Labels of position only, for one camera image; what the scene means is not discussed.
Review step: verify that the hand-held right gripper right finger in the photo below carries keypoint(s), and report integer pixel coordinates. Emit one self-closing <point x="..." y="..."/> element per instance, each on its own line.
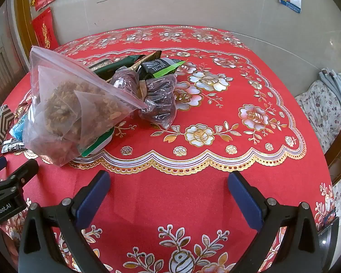
<point x="244" y="202"/>

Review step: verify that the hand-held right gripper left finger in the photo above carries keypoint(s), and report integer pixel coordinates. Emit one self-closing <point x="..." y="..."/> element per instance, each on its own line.
<point x="93" y="202"/>

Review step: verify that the long dark brown stick packet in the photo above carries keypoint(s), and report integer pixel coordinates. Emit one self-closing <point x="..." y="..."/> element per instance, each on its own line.
<point x="12" y="148"/>

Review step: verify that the striped cardboard box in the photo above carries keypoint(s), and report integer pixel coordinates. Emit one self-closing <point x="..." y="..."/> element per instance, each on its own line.
<point x="0" y="128"/>

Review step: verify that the blue and white candy packet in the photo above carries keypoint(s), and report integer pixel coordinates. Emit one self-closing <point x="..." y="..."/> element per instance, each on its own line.
<point x="19" y="125"/>

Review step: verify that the white and green snack packet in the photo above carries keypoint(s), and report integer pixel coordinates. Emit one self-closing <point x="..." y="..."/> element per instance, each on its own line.
<point x="101" y="145"/>

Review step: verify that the clear zip bag of walnuts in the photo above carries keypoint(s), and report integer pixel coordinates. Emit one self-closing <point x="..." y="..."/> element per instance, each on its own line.
<point x="62" y="111"/>

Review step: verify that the clear bag of red dates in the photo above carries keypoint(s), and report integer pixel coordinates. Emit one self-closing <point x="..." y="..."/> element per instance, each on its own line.
<point x="157" y="99"/>

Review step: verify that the dark green cracker packet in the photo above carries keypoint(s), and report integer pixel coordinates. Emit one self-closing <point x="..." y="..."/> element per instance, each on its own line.
<point x="116" y="66"/>

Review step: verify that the green plastic packet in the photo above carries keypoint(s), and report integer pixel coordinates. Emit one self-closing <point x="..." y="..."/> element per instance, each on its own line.
<point x="155" y="67"/>

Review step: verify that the long gold foil packet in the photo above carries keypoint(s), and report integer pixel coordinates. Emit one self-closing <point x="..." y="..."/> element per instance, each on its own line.
<point x="150" y="58"/>

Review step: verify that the red floral tablecloth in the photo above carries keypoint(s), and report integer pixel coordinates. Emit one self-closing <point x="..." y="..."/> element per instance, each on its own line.
<point x="187" y="187"/>

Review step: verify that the metal door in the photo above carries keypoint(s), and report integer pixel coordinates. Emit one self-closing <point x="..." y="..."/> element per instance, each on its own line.
<point x="0" y="65"/>

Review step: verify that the floral cushion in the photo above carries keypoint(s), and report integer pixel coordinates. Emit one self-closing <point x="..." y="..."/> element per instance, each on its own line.
<point x="321" y="113"/>

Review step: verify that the red poster with gold emblem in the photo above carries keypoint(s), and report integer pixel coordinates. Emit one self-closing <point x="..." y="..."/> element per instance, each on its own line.
<point x="45" y="31"/>

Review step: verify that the grey folded cloth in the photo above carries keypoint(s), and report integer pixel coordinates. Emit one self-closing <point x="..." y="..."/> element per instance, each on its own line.
<point x="336" y="86"/>

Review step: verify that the brown wooden frame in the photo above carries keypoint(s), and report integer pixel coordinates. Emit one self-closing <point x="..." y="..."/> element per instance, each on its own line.
<point x="338" y="156"/>

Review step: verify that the wooden door frame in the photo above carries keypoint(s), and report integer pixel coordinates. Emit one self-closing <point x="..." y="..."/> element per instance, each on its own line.
<point x="21" y="20"/>

